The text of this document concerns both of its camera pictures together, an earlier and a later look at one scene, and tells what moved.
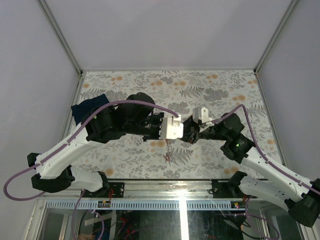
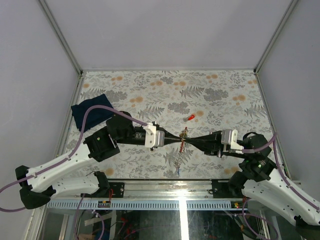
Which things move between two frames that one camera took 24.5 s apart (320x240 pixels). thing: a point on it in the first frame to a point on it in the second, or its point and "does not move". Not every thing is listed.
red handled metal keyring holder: [168, 156] to [182, 136]
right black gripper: [191, 132] to [210, 143]
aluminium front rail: [149, 189] does not move
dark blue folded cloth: [80, 110] does not move
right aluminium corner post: [275, 34] does not move
